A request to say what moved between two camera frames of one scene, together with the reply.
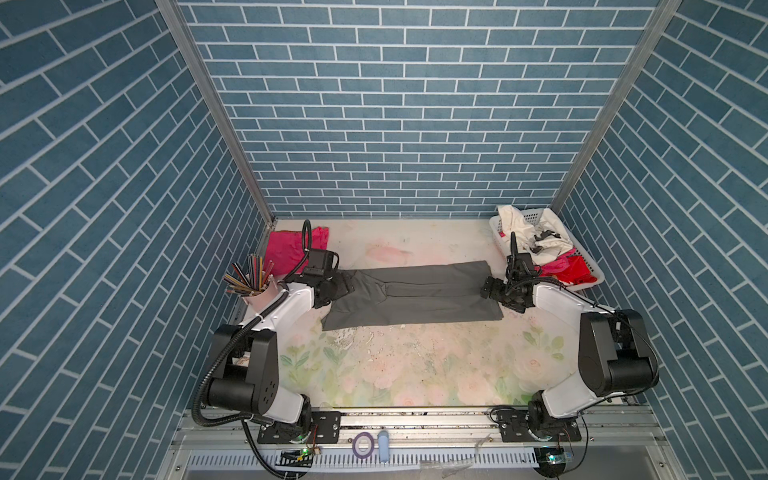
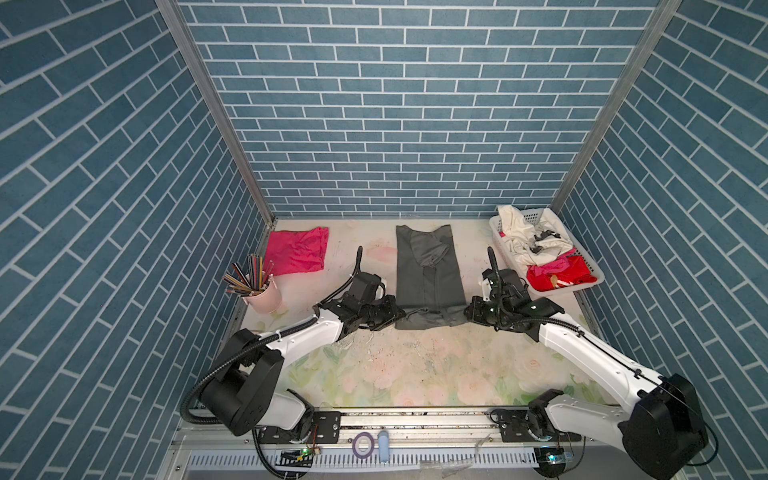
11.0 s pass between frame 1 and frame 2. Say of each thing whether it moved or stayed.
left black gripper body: moved
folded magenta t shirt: stayed
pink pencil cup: stayed
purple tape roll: stayed
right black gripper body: moved
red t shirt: stayed
